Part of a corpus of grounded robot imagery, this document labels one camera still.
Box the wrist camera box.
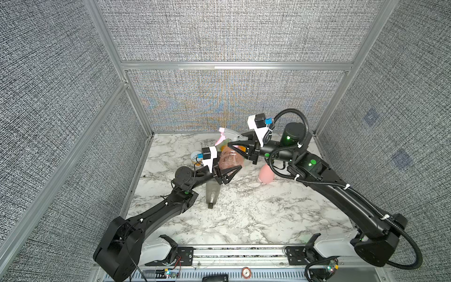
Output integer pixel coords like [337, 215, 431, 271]
[197, 146, 218, 173]
[247, 114, 273, 147]

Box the small round white can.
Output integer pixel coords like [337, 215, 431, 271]
[190, 151, 203, 168]

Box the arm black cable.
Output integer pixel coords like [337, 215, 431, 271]
[160, 161, 212, 205]
[265, 108, 424, 282]

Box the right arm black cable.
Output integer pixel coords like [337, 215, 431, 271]
[265, 108, 424, 282]

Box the translucent pink spray bottle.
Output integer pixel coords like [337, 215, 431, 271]
[218, 146, 244, 170]

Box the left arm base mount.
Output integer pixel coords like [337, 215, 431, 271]
[139, 235, 194, 268]

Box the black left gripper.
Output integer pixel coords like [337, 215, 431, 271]
[188, 154, 240, 193]

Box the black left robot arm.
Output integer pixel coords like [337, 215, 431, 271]
[93, 164, 242, 282]

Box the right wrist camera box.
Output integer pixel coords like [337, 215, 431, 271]
[247, 114, 273, 147]

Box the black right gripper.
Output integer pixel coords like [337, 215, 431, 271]
[231, 134, 301, 170]

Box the clear grey spray bottle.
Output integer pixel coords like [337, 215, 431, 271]
[206, 180, 221, 209]

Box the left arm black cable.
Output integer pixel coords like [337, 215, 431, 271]
[160, 161, 212, 205]

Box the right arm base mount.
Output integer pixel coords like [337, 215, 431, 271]
[284, 233, 338, 277]

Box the aluminium front rail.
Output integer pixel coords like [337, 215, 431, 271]
[92, 244, 392, 282]

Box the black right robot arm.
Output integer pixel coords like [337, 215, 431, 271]
[220, 121, 413, 269]

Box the opaque pink spray bottle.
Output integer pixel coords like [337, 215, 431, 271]
[258, 164, 275, 184]

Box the grey pink spray nozzle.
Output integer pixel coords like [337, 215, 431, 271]
[215, 128, 246, 146]

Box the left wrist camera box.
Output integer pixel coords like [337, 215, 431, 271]
[197, 146, 218, 173]

